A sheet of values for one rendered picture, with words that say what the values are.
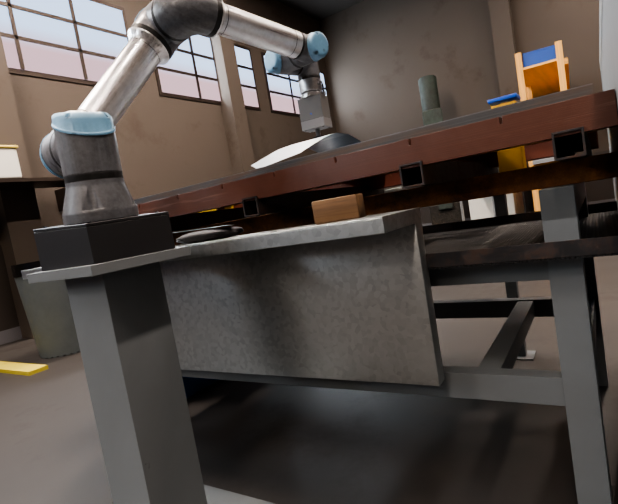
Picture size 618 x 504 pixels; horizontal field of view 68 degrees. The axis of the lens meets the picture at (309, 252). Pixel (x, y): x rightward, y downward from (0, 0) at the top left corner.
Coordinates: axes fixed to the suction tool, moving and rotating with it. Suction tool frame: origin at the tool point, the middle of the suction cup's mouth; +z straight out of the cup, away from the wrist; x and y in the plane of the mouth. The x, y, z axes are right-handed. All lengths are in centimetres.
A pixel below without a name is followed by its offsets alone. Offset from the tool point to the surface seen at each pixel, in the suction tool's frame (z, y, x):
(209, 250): 27, 4, 61
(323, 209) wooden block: 22, -23, 55
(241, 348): 56, 14, 44
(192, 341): 54, 32, 42
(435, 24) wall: -283, 73, -765
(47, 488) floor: 94, 82, 64
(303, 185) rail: 15.8, -12.9, 42.8
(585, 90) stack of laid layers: 9, -73, 44
